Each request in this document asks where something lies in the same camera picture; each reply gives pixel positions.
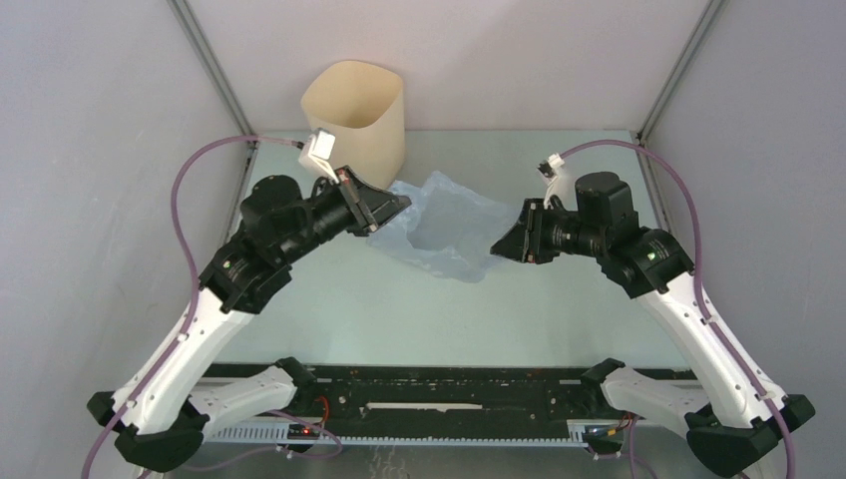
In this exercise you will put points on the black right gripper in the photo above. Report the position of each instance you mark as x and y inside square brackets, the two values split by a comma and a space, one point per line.
[524, 241]

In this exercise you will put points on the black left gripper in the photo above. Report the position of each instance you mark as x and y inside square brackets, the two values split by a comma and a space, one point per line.
[376, 208]

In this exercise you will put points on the translucent blue trash bag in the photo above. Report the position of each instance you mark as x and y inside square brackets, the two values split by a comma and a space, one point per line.
[447, 230]

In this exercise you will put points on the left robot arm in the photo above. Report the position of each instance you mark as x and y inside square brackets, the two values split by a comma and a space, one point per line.
[159, 420]

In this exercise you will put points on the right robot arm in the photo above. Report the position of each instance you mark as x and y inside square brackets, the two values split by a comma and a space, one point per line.
[738, 415]

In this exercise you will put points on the cream plastic trash bin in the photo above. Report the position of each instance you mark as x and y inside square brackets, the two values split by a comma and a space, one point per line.
[362, 105]

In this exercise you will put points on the small electronics board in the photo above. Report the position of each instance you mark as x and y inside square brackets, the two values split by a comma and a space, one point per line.
[304, 432]

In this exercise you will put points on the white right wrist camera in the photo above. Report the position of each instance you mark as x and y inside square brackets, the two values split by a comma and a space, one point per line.
[560, 183]

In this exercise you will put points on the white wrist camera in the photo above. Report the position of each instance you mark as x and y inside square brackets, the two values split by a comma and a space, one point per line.
[560, 183]
[316, 153]

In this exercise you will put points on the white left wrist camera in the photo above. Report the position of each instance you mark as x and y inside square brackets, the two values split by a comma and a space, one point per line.
[316, 153]

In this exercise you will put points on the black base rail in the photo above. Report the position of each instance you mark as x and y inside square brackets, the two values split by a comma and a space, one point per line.
[436, 403]

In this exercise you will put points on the left aluminium frame post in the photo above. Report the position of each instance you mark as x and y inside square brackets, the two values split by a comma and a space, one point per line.
[200, 43]

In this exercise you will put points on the aluminium frame post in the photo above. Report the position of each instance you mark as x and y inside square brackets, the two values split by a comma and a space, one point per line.
[200, 43]
[707, 20]

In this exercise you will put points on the right aluminium frame post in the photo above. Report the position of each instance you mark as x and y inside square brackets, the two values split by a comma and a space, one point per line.
[707, 20]

